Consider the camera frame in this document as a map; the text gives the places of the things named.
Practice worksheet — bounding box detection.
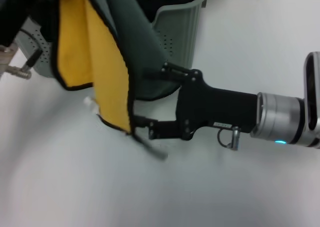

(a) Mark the left arm cable with connector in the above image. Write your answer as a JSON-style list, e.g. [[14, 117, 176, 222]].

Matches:
[[6, 28, 44, 81]]

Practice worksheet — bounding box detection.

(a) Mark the arm cable with connector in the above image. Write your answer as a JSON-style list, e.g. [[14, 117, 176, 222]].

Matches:
[[216, 125, 242, 151], [6, 28, 44, 81]]

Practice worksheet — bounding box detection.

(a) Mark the sage green perforated storage box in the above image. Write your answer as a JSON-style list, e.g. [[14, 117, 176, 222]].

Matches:
[[14, 0, 209, 88]]

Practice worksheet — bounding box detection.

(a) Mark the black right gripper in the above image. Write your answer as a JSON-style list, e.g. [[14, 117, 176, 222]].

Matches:
[[134, 61, 259, 141]]

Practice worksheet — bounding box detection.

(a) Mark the yellow and green towel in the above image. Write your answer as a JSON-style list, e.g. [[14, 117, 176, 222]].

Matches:
[[51, 0, 185, 161]]

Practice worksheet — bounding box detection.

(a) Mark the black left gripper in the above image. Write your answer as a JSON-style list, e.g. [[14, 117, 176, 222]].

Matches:
[[0, 0, 38, 47]]

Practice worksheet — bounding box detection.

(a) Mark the right arm cable with connector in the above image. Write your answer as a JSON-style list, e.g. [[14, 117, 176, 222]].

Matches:
[[216, 125, 242, 151]]

